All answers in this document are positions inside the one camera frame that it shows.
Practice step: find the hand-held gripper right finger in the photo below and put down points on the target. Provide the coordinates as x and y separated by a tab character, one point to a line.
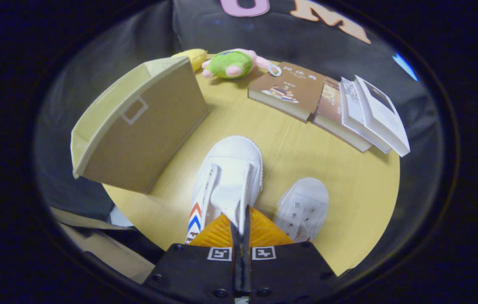
289	274

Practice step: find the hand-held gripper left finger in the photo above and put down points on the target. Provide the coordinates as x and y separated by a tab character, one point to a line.
196	274

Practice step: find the white canvas shoe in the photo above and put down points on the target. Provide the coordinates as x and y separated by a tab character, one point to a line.
304	202
230	177

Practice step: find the beige fabric storage box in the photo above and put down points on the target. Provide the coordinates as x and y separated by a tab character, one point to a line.
146	126

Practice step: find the tan cardboard box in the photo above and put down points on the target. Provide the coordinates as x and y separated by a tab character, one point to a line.
112	253

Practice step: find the dark brown book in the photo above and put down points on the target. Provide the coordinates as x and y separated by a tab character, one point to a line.
329	109

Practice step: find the white book with grey photo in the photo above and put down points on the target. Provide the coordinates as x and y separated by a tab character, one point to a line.
380	114

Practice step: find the brown book with illustrated cover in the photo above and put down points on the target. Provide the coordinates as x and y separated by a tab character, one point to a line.
289	86

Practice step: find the green and pink plush toy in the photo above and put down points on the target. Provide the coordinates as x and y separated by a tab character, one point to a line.
232	64

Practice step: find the yellow plush toy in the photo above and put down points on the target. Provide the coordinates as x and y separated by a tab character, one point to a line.
194	57

